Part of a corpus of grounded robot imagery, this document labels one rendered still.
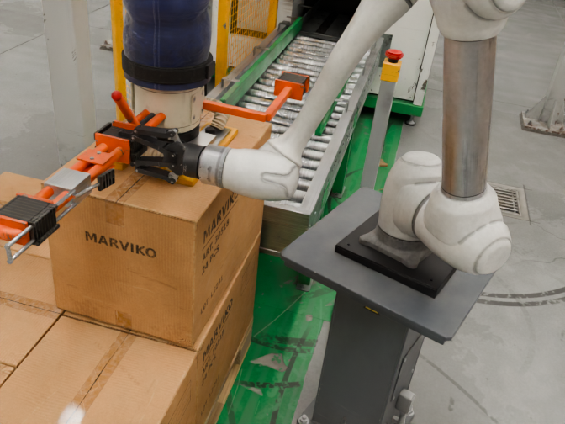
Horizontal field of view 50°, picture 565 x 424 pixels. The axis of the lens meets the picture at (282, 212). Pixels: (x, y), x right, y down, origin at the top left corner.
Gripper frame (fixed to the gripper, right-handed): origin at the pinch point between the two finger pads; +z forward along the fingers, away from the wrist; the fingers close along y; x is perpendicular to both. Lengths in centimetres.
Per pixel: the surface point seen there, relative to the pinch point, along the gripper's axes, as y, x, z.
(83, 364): 54, -18, 3
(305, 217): 49, 62, -36
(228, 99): 46, 140, 20
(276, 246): 64, 62, -26
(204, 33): -20.6, 25.0, -10.5
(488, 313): 109, 110, -116
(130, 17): -23.3, 18.6, 5.4
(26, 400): 54, -32, 10
